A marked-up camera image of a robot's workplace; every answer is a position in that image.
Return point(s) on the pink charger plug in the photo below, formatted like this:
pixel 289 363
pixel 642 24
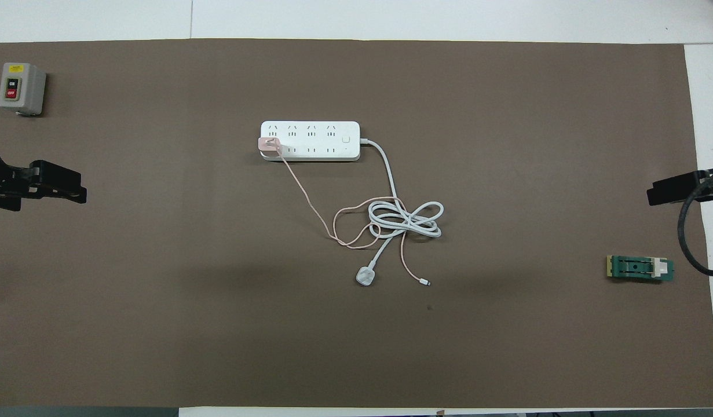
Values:
pixel 269 146

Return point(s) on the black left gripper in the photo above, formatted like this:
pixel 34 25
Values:
pixel 6 182

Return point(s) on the white power strip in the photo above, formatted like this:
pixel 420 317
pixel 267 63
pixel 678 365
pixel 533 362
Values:
pixel 321 142

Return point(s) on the brown table mat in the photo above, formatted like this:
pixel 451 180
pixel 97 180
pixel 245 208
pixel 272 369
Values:
pixel 507 116

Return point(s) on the grey switch box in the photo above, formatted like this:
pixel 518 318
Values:
pixel 21 88

